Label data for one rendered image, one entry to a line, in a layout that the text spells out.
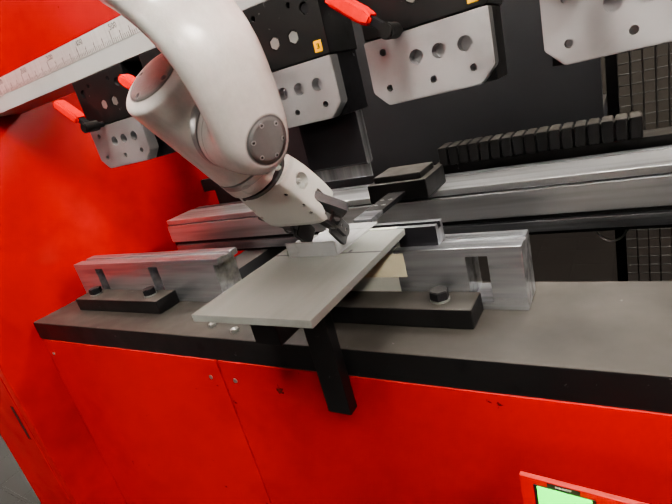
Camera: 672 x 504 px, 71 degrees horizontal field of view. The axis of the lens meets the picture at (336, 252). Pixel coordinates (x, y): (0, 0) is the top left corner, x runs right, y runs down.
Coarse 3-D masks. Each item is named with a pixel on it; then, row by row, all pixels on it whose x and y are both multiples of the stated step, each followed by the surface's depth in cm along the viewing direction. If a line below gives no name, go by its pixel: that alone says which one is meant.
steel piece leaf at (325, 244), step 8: (328, 232) 75; (352, 232) 72; (360, 232) 71; (320, 240) 72; (328, 240) 71; (336, 240) 70; (352, 240) 68; (288, 248) 68; (296, 248) 68; (304, 248) 67; (312, 248) 66; (320, 248) 65; (328, 248) 65; (336, 248) 67; (344, 248) 66; (296, 256) 68; (304, 256) 67; (312, 256) 67
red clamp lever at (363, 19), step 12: (336, 0) 54; (348, 0) 53; (348, 12) 53; (360, 12) 53; (372, 12) 53; (372, 24) 53; (384, 24) 52; (396, 24) 53; (384, 36) 52; (396, 36) 53
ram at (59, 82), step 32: (0, 0) 88; (32, 0) 84; (64, 0) 80; (96, 0) 76; (256, 0) 63; (0, 32) 92; (32, 32) 87; (64, 32) 83; (0, 64) 96; (96, 64) 82; (0, 96) 100; (32, 96) 95
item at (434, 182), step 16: (384, 176) 90; (400, 176) 88; (416, 176) 86; (432, 176) 88; (384, 192) 90; (400, 192) 87; (416, 192) 87; (432, 192) 88; (368, 208) 82; (384, 208) 80
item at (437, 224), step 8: (376, 224) 74; (384, 224) 73; (392, 224) 72; (400, 224) 71; (408, 224) 70; (416, 224) 70; (424, 224) 68; (432, 224) 67; (440, 224) 68; (408, 232) 69; (416, 232) 68; (424, 232) 67; (432, 232) 67; (440, 232) 68; (400, 240) 70; (408, 240) 69; (416, 240) 69; (424, 240) 68; (432, 240) 67; (440, 240) 68
